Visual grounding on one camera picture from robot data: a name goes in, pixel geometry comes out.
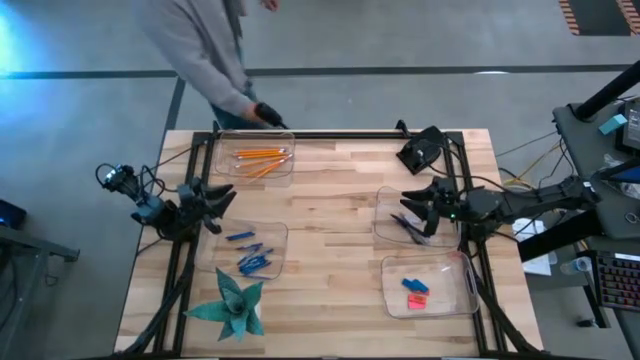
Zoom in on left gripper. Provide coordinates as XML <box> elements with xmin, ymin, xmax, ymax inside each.
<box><xmin>175</xmin><ymin>178</ymin><xmax>238</xmax><ymax>236</ymax></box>

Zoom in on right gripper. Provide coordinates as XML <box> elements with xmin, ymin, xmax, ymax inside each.
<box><xmin>398</xmin><ymin>175</ymin><xmax>464</xmax><ymax>237</ymax></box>

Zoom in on blue pen white print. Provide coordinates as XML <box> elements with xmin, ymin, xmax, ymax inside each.
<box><xmin>397</xmin><ymin>222</ymin><xmax>426</xmax><ymax>247</ymax></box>

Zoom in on clear plastic bin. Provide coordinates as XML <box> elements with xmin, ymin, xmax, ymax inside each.
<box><xmin>214</xmin><ymin>129</ymin><xmax>297</xmax><ymax>182</ymax></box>
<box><xmin>195</xmin><ymin>217</ymin><xmax>290</xmax><ymax>281</ymax></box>
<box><xmin>380</xmin><ymin>250</ymin><xmax>480</xmax><ymax>320</ymax></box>
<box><xmin>373</xmin><ymin>185</ymin><xmax>464</xmax><ymax>250</ymax></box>

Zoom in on black desktop device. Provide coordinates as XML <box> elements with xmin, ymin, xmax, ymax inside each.
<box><xmin>395</xmin><ymin>124</ymin><xmax>446</xmax><ymax>176</ymax></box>

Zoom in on black handheld object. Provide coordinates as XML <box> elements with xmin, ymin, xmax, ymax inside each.
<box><xmin>253</xmin><ymin>101</ymin><xmax>290</xmax><ymax>131</ymax></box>

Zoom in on green artificial succulent plant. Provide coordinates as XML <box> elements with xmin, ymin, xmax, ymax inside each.
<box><xmin>182</xmin><ymin>268</ymin><xmax>269</xmax><ymax>344</ymax></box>

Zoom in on white paper sheet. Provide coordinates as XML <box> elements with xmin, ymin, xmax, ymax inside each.
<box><xmin>512</xmin><ymin>216</ymin><xmax>559</xmax><ymax>277</ymax></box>

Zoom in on black desk beam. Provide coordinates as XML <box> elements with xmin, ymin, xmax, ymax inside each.
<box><xmin>517</xmin><ymin>208</ymin><xmax>606</xmax><ymax>264</ymax></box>

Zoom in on person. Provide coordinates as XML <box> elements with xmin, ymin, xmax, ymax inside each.
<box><xmin>130</xmin><ymin>0</ymin><xmax>281</xmax><ymax>132</ymax></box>

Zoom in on clear plastic bottle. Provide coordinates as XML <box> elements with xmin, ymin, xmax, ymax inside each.
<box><xmin>559</xmin><ymin>255</ymin><xmax>594</xmax><ymax>276</ymax></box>

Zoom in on grey side desk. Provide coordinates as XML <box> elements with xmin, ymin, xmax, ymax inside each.
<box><xmin>552</xmin><ymin>97</ymin><xmax>640</xmax><ymax>241</ymax></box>

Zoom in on black metal cart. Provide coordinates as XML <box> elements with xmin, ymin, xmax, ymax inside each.
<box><xmin>0</xmin><ymin>224</ymin><xmax>81</xmax><ymax>360</ymax></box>

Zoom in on teal box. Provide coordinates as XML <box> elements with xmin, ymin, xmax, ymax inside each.
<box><xmin>598</xmin><ymin>113</ymin><xmax>629</xmax><ymax>136</ymax></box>

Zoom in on black box blue light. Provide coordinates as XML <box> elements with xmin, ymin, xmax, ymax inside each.
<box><xmin>0</xmin><ymin>198</ymin><xmax>27</xmax><ymax>230</ymax></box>

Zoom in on backlit keyboard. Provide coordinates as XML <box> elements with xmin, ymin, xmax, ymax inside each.
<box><xmin>592</xmin><ymin>249</ymin><xmax>640</xmax><ymax>312</ymax></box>

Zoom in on black pole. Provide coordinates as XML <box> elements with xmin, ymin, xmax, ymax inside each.
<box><xmin>573</xmin><ymin>59</ymin><xmax>640</xmax><ymax>122</ymax></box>

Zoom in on black tablet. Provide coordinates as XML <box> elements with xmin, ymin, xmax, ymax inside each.
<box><xmin>614</xmin><ymin>97</ymin><xmax>640</xmax><ymax>154</ymax></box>

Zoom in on dark mat orange stripes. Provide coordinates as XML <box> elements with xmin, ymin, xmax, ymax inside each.
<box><xmin>558</xmin><ymin>0</ymin><xmax>640</xmax><ymax>37</ymax></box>

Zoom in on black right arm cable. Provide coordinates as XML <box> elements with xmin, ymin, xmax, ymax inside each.
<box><xmin>427</xmin><ymin>144</ymin><xmax>511</xmax><ymax>194</ymax></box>

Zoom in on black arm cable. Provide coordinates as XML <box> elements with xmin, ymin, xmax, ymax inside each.
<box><xmin>427</xmin><ymin>144</ymin><xmax>511</xmax><ymax>194</ymax></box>
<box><xmin>94</xmin><ymin>162</ymin><xmax>174</xmax><ymax>199</ymax></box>

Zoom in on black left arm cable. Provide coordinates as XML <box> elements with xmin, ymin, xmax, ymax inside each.
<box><xmin>94</xmin><ymin>162</ymin><xmax>174</xmax><ymax>199</ymax></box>

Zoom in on black metal table frame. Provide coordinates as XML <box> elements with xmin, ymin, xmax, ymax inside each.
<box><xmin>112</xmin><ymin>119</ymin><xmax>546</xmax><ymax>360</ymax></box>

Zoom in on yellow cable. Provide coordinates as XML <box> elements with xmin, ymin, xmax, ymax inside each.
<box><xmin>502</xmin><ymin>142</ymin><xmax>564</xmax><ymax>191</ymax></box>

